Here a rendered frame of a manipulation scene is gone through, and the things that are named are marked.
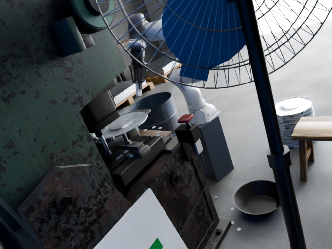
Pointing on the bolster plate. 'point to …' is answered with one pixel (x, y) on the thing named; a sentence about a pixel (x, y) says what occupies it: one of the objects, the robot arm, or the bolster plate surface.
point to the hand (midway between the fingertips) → (139, 89)
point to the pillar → (104, 145)
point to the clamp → (133, 147)
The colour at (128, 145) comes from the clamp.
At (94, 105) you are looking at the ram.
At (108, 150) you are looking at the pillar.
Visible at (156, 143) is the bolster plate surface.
